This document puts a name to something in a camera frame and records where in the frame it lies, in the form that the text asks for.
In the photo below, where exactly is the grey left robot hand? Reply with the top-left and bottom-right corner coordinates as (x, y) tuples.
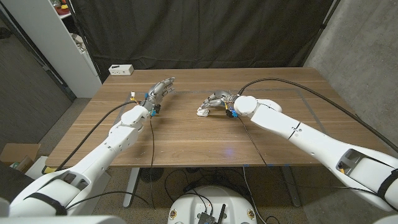
(142, 77), (176, 116)

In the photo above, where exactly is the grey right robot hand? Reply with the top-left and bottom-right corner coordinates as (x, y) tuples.
(198, 90), (240, 118)

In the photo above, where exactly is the white power strip box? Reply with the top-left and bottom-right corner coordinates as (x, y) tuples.
(108, 64), (135, 77)

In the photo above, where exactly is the black curtain backdrop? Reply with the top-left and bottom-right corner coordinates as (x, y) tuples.
(70, 0), (335, 82)

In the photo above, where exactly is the round black floor fan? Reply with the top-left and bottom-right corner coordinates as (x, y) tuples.
(139, 167), (165, 184)

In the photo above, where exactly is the white table leg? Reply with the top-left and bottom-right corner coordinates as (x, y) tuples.
(123, 167), (141, 208)

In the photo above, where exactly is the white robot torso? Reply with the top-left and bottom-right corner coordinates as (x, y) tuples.
(167, 185), (258, 224)

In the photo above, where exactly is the grey table leg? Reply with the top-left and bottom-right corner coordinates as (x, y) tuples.
(279, 166), (302, 208)

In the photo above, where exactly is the white shelf cabinet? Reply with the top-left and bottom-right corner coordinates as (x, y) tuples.
(1, 0), (103, 99)

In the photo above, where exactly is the black module with antenna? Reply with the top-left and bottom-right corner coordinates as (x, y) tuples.
(197, 203), (227, 224)

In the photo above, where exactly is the black backdrop stand pole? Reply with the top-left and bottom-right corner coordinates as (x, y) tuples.
(301, 0), (341, 68)

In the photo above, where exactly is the white floor board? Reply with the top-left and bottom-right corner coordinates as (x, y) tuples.
(24, 155), (50, 183)

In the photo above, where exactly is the brown cardboard box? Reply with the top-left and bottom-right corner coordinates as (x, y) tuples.
(0, 142), (42, 174)

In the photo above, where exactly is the dark fabric bundle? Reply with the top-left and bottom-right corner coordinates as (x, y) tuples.
(0, 161), (35, 203)

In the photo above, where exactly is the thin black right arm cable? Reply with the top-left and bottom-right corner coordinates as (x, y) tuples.
(236, 116), (379, 195)

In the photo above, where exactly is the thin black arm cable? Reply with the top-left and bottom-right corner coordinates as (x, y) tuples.
(64, 114), (156, 211)
(236, 116), (379, 195)

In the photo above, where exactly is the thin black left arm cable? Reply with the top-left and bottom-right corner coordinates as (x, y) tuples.
(64, 114), (156, 211)

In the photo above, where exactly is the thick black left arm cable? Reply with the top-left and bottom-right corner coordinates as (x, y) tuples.
(55, 100), (141, 172)

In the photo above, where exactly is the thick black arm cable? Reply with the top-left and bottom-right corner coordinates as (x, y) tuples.
(237, 77), (398, 154)
(55, 100), (141, 172)

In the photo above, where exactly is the black floor cable tangle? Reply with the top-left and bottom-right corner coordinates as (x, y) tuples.
(164, 167), (246, 203)

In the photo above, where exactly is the tangled wire bundle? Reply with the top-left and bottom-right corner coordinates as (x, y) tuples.
(71, 32), (90, 54)

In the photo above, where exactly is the grey floor cable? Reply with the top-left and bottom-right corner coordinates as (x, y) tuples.
(242, 166), (268, 224)

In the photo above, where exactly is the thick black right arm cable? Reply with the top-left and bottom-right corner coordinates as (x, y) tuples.
(237, 77), (398, 154)

